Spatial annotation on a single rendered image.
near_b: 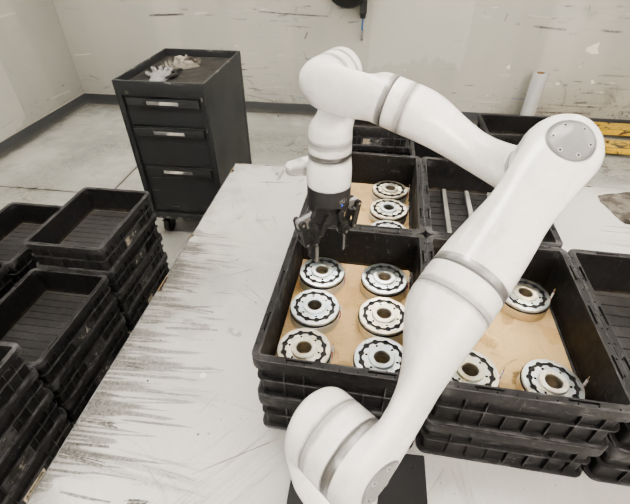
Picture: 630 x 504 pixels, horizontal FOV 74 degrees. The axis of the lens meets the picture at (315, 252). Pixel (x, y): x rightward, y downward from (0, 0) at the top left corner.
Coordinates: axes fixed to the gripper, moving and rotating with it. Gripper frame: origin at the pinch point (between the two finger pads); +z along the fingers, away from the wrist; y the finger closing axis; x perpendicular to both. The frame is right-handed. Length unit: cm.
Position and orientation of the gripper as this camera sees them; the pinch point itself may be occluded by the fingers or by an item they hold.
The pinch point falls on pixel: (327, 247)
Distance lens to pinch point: 79.5
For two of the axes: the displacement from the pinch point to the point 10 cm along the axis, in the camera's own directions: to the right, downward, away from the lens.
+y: 8.2, -3.6, 4.5
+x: -5.8, -5.1, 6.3
